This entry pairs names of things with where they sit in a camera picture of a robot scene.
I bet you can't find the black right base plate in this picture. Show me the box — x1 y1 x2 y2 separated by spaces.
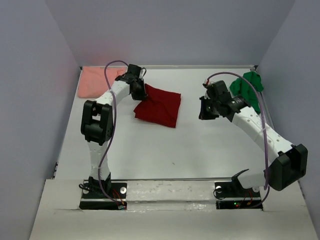
212 181 263 210

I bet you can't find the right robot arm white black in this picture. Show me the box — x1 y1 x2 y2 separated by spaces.
199 80 308 196

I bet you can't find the folded pink t-shirt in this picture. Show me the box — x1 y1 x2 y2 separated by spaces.
77 66 127 99

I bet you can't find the red t-shirt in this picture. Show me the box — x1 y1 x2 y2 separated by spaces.
133 84 181 128

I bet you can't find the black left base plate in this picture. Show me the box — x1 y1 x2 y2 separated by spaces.
78 181 128 211

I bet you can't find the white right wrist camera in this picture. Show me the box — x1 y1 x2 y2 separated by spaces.
202 79 210 88

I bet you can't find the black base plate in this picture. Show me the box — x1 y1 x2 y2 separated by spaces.
78 181 128 211
212 181 263 210

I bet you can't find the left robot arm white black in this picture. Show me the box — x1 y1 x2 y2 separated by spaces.
80 61 148 202

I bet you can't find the green t-shirt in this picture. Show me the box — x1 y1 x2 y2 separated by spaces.
229 71 264 115

